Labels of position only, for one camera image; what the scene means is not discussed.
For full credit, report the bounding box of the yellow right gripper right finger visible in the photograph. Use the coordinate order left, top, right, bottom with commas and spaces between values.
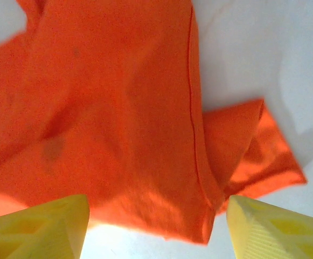
226, 195, 313, 259

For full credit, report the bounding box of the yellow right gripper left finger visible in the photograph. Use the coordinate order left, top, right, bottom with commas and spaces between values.
0, 194, 91, 259

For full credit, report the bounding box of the orange t-shirt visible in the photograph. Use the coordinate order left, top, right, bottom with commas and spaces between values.
0, 0, 308, 246

